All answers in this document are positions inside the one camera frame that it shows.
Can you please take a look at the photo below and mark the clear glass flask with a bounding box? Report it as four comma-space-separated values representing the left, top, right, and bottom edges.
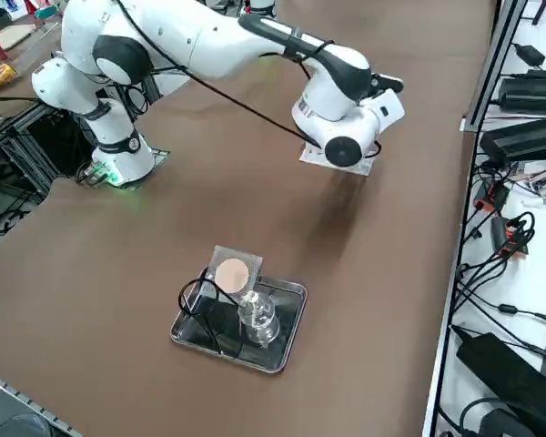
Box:
237, 290, 281, 351

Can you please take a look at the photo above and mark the shiny steel tray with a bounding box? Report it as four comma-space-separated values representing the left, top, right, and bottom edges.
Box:
169, 272, 309, 375

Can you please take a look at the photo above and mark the white test tube rack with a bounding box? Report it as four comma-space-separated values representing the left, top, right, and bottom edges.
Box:
298, 143, 373, 178

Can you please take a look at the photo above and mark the orange and black device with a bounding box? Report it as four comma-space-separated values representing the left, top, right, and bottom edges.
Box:
471, 179, 511, 214
490, 217, 536, 259

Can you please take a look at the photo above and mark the large black power brick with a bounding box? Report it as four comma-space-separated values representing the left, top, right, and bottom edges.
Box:
480, 114, 546, 164

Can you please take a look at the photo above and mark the black fabric bag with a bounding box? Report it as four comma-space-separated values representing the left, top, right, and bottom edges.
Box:
453, 330, 546, 437

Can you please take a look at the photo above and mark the small black adapter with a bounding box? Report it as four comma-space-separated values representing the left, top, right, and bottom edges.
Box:
512, 43, 546, 68

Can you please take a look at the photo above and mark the wooden board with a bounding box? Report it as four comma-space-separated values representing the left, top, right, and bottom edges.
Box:
0, 21, 38, 55

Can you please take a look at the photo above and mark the wire gauze with ceramic centre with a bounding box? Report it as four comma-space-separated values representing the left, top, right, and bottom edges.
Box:
207, 245, 265, 302

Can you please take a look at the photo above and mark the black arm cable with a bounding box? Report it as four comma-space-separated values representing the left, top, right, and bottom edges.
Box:
113, 0, 322, 149

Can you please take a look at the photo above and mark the black wire tripod stand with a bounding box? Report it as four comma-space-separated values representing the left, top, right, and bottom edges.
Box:
177, 268, 256, 357

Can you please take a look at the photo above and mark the black table frame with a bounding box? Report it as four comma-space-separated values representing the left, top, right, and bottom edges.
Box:
0, 97, 96, 201

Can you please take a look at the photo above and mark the aluminium profile post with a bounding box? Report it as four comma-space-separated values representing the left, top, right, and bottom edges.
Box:
462, 0, 529, 134

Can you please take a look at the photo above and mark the grey aluminium rail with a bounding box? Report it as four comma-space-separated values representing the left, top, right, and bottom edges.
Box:
0, 366, 84, 437

